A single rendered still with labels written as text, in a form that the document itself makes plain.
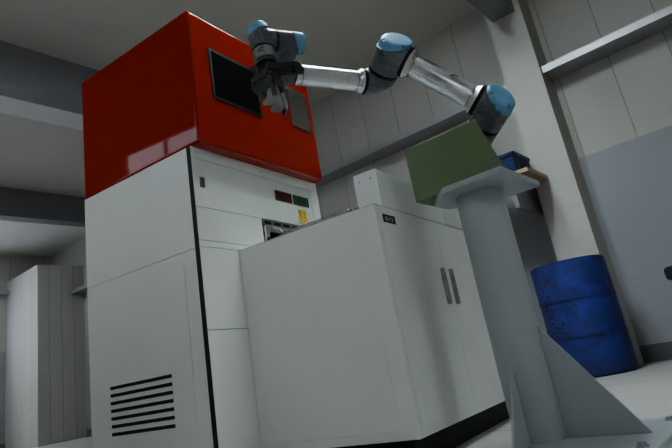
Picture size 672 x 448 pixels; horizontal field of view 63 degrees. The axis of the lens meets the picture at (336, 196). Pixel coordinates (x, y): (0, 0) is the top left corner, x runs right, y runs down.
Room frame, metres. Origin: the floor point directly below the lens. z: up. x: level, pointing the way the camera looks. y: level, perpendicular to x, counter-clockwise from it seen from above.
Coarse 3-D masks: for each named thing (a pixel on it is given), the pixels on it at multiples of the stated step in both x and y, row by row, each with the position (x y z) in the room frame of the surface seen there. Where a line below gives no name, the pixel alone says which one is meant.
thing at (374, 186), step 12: (360, 180) 1.86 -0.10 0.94; (372, 180) 1.83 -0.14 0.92; (384, 180) 1.87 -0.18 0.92; (396, 180) 1.95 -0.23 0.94; (360, 192) 1.86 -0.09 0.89; (372, 192) 1.84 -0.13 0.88; (384, 192) 1.85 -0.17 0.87; (396, 192) 1.94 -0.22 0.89; (408, 192) 2.03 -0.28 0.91; (360, 204) 1.87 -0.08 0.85; (384, 204) 1.84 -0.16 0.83; (396, 204) 1.92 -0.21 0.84; (408, 204) 2.01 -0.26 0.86; (420, 204) 2.10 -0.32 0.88; (420, 216) 2.08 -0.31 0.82; (432, 216) 2.18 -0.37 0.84
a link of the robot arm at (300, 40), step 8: (280, 32) 1.57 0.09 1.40; (288, 32) 1.59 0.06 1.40; (296, 32) 1.60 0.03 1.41; (280, 40) 1.57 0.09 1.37; (288, 40) 1.59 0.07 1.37; (296, 40) 1.60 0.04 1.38; (304, 40) 1.61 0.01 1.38; (280, 48) 1.59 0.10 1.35; (288, 48) 1.60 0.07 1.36; (296, 48) 1.62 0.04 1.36; (304, 48) 1.63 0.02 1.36; (280, 56) 1.63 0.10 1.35; (288, 56) 1.63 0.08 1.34
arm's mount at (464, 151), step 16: (464, 128) 1.71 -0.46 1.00; (432, 144) 1.79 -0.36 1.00; (448, 144) 1.76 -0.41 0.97; (464, 144) 1.72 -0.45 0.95; (480, 144) 1.69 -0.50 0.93; (416, 160) 1.84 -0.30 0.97; (432, 160) 1.80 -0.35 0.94; (448, 160) 1.76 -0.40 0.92; (464, 160) 1.73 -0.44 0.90; (480, 160) 1.70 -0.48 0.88; (496, 160) 1.77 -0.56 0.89; (416, 176) 1.85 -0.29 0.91; (432, 176) 1.81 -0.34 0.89; (448, 176) 1.77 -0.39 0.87; (464, 176) 1.74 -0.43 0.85; (416, 192) 1.85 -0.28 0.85; (432, 192) 1.82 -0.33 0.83
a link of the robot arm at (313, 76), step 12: (312, 72) 1.74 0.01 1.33; (324, 72) 1.76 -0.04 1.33; (336, 72) 1.78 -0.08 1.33; (348, 72) 1.80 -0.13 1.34; (360, 72) 1.82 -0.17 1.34; (288, 84) 1.75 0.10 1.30; (300, 84) 1.76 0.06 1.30; (312, 84) 1.77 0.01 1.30; (324, 84) 1.78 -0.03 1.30; (336, 84) 1.80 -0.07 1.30; (348, 84) 1.81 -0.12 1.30; (360, 84) 1.83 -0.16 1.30; (372, 84) 1.84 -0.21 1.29; (384, 84) 1.84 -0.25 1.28
